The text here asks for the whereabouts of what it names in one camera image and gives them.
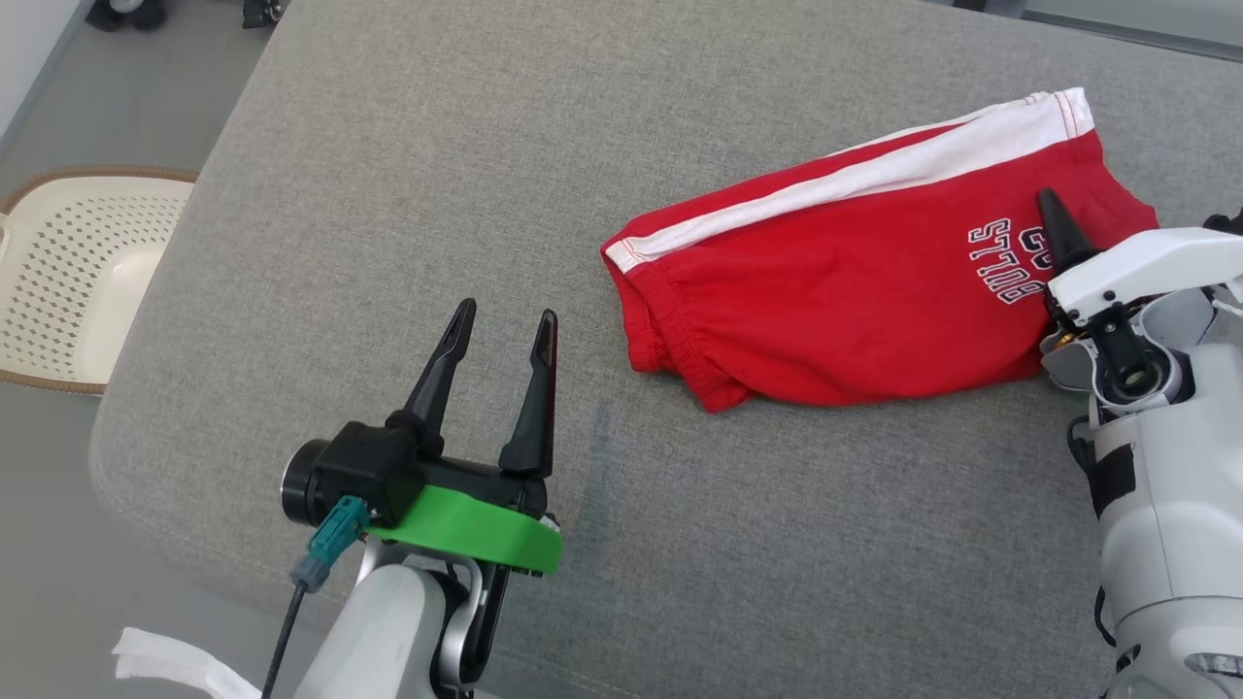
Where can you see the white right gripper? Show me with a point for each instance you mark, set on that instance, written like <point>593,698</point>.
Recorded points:
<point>1146,267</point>

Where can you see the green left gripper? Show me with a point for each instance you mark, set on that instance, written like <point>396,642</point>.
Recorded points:
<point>466,529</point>

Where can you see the red shorts with white stripe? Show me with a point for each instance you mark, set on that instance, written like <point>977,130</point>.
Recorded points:
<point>825,291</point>

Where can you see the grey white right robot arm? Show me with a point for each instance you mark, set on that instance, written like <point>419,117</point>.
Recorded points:
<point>1165,505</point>

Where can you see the black cylindrical left gripper motor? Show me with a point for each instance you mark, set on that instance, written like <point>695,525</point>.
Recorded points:
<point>296,485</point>

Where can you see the cream perforated laundry basket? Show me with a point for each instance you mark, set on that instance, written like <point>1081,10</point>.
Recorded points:
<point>78,282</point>

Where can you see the black caster wheel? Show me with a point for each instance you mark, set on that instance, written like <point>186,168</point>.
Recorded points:
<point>126,14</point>
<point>264,12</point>

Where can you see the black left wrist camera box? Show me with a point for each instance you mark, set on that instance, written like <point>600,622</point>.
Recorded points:
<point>369,471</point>

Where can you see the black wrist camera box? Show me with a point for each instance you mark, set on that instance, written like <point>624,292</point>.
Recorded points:
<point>369,471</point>
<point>1226,223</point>

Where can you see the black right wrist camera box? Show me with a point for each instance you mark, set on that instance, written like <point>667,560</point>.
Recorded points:
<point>1226,223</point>

